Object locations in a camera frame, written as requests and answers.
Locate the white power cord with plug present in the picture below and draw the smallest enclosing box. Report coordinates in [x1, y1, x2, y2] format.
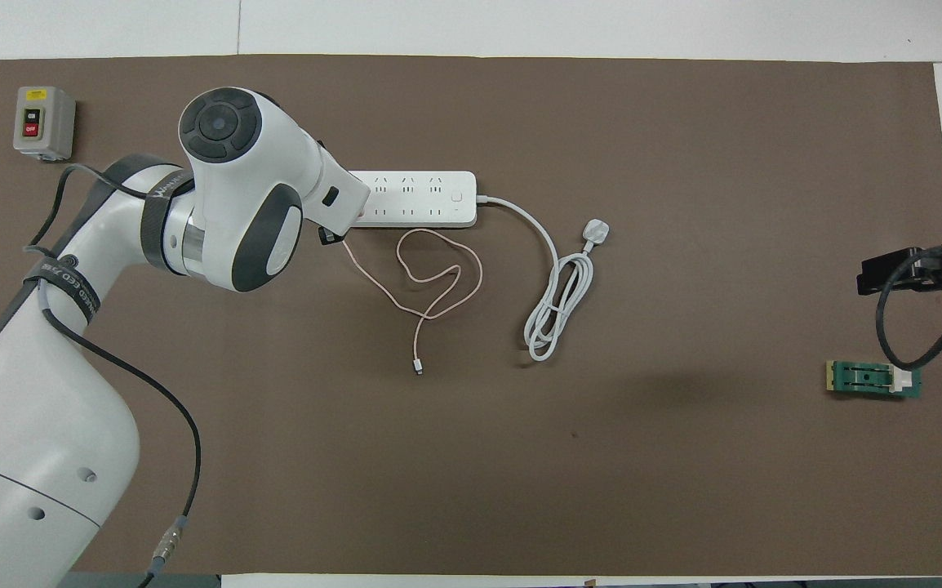
[475, 194, 611, 363]

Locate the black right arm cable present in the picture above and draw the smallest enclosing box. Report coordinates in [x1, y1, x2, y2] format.
[875, 243, 942, 370]

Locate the grey push-button switch box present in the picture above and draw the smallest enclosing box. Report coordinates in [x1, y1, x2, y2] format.
[12, 86, 77, 162]

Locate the pink charging cable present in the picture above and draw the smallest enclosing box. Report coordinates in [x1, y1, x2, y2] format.
[343, 227, 484, 376]

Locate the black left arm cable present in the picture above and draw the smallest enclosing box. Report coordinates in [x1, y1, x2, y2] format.
[26, 163, 202, 588]

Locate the white power strip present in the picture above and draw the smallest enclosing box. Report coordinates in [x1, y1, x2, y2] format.
[349, 169, 478, 229]

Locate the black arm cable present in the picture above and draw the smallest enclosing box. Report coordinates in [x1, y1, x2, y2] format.
[26, 163, 202, 588]
[875, 243, 942, 370]

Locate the green circuit board module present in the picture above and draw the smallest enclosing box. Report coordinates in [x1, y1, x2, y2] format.
[826, 360, 923, 401]

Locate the brown table mat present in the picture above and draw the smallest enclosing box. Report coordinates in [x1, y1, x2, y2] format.
[0, 54, 942, 577]

